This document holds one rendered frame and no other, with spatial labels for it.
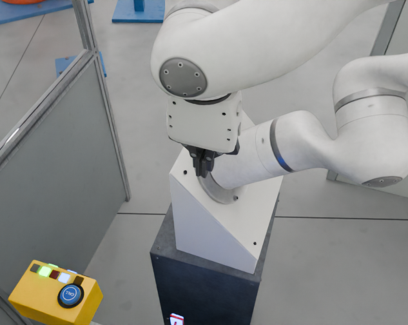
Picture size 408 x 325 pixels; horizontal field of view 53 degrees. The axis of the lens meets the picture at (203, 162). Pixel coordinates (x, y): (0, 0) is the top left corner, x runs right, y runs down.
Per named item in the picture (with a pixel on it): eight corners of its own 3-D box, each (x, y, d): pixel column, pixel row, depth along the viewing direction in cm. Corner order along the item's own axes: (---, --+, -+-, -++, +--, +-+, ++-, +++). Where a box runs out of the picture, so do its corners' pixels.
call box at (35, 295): (22, 317, 94) (5, 299, 86) (46, 278, 101) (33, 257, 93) (84, 340, 91) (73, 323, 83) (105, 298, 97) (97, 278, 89)
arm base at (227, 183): (204, 111, 98) (267, 82, 86) (252, 155, 108) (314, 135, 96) (182, 177, 88) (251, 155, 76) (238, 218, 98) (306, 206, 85)
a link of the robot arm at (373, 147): (300, 125, 91) (412, 86, 76) (309, 207, 86) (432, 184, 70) (267, 109, 83) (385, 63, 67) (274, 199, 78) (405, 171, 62)
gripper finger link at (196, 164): (206, 133, 61) (205, 163, 66) (186, 129, 62) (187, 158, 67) (200, 149, 59) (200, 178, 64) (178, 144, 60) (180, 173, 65)
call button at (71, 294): (58, 302, 87) (55, 299, 85) (68, 285, 89) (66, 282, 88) (75, 308, 86) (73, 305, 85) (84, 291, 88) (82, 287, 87)
